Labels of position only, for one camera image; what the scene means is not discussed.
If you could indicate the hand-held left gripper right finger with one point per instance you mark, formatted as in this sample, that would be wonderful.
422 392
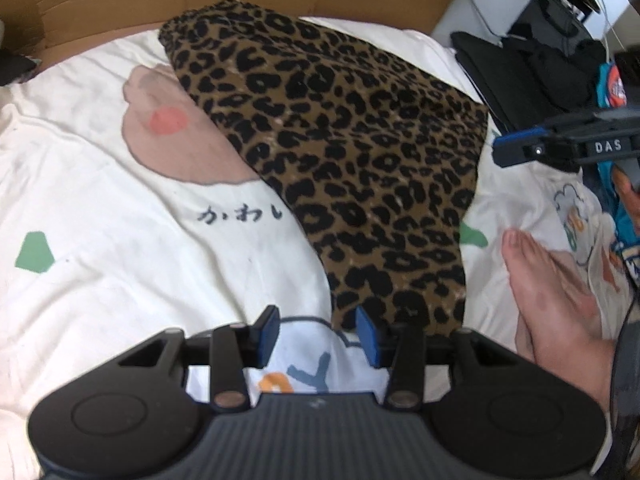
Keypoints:
368 337

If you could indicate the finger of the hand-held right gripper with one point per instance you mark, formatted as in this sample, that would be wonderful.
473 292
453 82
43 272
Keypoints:
515 146

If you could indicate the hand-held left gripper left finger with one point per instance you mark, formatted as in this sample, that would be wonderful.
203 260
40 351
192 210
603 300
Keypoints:
267 340

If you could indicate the leopard print skirt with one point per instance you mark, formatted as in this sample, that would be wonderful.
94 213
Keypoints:
350 160

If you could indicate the person's right hand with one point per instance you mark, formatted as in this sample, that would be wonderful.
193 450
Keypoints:
629 200

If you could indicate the teal printed cloth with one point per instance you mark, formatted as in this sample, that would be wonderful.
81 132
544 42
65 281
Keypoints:
617 87

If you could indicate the black folded clothing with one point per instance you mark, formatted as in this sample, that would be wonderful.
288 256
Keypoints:
492 80

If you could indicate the black crumpled garment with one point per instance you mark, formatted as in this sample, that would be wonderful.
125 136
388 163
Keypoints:
560 67

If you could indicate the person's foot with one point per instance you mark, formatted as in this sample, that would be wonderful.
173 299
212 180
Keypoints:
550 300

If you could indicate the cream printed blanket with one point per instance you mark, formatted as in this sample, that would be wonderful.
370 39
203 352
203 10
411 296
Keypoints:
100 160

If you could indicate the small black cloth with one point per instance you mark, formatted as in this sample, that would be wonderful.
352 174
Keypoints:
15 67

